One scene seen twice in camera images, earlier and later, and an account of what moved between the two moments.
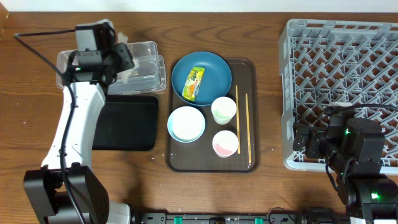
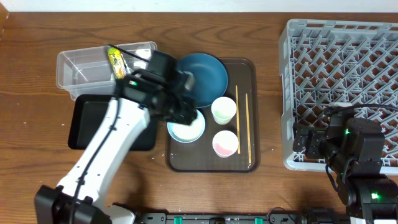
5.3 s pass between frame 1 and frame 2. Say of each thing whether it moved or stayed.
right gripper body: stayed
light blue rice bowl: stayed
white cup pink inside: stayed
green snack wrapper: moved
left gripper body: moved
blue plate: stayed
